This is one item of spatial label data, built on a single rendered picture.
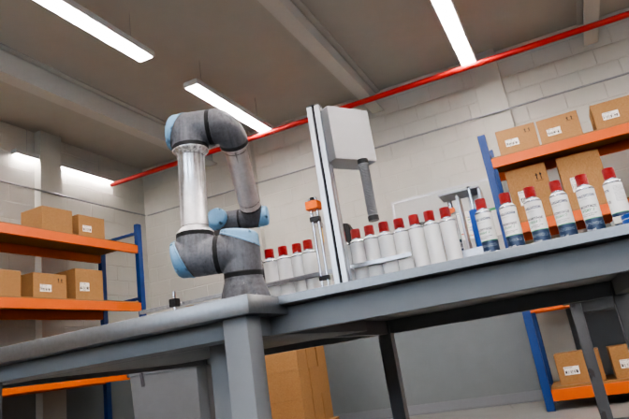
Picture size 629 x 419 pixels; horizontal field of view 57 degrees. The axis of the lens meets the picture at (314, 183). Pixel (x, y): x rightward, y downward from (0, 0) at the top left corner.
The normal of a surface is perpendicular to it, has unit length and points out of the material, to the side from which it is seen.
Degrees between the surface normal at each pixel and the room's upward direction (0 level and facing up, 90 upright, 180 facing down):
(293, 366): 90
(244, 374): 90
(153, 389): 94
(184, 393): 94
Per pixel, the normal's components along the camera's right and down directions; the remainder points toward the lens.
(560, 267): -0.40, -0.22
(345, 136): 0.51, -0.33
